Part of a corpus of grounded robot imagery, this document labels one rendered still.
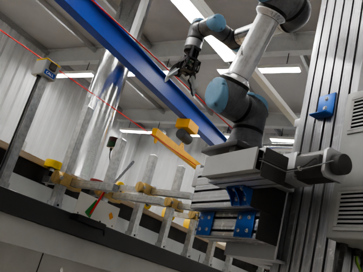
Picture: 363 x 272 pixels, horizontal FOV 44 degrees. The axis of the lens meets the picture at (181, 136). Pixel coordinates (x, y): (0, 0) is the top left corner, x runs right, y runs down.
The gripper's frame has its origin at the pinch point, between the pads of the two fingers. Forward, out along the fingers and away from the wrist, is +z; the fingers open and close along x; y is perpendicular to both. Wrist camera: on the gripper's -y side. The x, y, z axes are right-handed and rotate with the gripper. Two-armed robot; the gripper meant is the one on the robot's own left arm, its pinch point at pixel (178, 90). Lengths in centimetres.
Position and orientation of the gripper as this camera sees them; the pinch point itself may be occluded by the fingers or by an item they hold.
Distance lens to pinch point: 196.1
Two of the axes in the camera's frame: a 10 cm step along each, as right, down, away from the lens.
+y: 5.1, -1.6, -8.5
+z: -2.5, 9.1, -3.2
